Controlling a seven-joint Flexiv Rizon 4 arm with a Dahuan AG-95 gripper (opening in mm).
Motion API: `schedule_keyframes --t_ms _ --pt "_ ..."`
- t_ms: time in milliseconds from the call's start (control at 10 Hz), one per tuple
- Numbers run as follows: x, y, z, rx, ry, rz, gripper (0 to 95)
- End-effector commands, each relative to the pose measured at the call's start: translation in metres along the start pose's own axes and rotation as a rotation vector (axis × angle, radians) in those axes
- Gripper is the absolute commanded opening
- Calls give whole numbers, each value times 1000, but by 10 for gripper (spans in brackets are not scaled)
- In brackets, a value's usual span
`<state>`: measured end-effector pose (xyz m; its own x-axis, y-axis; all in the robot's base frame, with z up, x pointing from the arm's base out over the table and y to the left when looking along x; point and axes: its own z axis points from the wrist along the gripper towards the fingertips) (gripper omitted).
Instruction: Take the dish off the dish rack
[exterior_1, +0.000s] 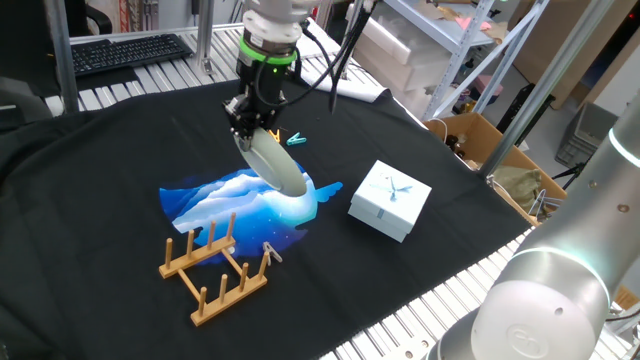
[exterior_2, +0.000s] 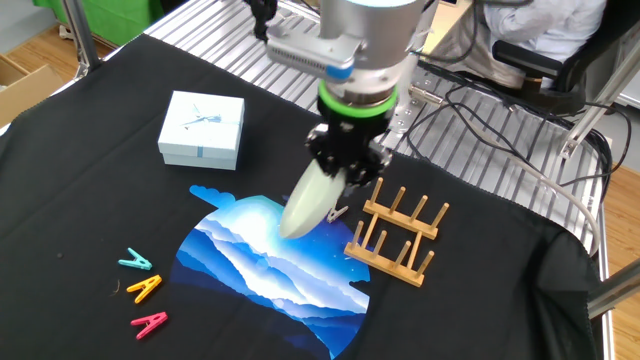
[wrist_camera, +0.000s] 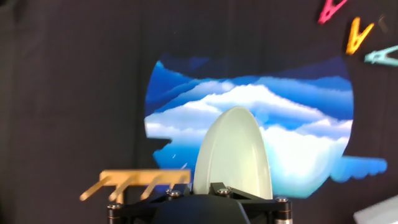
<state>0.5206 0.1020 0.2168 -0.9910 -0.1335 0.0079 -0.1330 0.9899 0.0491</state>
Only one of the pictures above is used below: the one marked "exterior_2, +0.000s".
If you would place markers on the black office chair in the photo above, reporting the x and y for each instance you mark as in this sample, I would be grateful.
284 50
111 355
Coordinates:
575 60

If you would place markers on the open cardboard box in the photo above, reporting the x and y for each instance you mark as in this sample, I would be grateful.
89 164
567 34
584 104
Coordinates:
25 90

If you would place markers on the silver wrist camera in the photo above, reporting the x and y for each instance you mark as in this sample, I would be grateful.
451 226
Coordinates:
310 55

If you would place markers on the orange clothespin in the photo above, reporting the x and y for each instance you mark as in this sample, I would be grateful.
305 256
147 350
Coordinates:
145 287

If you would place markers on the person in white shirt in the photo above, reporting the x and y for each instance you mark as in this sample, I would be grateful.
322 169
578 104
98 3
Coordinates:
540 25

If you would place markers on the aluminium frame post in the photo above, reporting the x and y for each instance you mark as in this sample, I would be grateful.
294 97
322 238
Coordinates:
615 292
80 35
600 100

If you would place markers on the green fabric screen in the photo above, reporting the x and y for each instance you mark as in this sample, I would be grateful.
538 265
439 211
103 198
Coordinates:
115 17

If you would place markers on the light blue gift box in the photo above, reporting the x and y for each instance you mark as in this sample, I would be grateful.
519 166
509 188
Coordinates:
202 125

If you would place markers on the black cloth with blue print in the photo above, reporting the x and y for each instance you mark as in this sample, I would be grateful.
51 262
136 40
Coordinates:
100 200

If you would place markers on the green ringed wrist flange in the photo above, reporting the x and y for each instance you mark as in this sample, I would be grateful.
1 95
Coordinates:
357 107

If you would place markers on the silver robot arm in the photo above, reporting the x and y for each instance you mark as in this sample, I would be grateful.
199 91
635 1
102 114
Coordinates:
375 30

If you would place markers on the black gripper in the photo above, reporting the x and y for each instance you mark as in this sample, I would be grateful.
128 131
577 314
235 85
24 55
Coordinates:
355 132

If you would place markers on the pink clothespin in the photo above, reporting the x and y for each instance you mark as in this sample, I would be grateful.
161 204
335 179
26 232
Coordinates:
150 322

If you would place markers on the wooden dish rack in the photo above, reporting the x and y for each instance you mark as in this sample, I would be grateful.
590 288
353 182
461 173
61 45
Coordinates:
395 260

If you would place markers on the pale green plate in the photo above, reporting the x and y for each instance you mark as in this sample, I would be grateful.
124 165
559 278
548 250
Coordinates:
310 205

